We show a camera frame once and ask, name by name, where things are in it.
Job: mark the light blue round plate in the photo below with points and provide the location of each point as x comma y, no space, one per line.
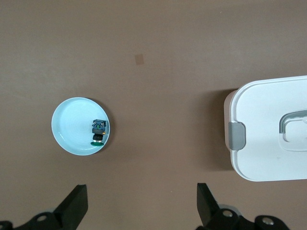
72,129

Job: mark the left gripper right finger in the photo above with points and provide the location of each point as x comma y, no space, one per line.
211,213

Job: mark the brown tape patch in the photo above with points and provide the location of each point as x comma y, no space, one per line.
139,60

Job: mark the white lunch box grey clips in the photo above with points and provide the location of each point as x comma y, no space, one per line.
261,143

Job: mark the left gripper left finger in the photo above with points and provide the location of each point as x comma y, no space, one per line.
69,210

